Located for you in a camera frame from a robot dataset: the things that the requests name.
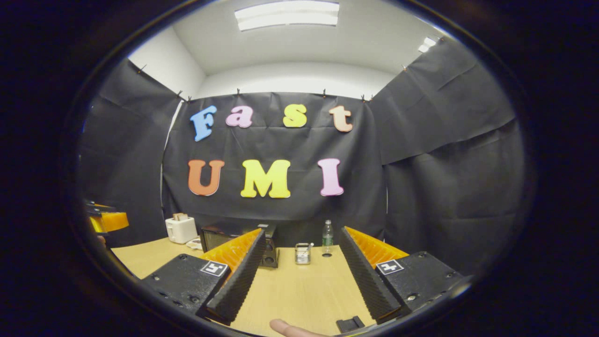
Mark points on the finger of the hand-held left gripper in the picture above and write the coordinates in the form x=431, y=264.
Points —
x=112, y=221

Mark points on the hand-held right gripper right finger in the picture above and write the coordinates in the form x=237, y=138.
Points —
x=362, y=276

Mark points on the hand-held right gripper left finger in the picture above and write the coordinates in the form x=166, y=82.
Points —
x=241, y=276

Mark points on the black electric oven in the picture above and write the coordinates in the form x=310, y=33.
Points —
x=215, y=238

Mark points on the green plastic bottle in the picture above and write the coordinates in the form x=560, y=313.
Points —
x=327, y=238

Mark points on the white divided seasoning dish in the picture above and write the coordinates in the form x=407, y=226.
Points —
x=194, y=243

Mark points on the toast slice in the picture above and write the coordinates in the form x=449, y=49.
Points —
x=180, y=216

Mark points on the white toaster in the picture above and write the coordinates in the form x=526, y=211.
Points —
x=181, y=230

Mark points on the small ceiling light panel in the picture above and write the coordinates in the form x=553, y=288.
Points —
x=427, y=44

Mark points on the large ceiling light panel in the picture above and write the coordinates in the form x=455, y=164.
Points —
x=288, y=15

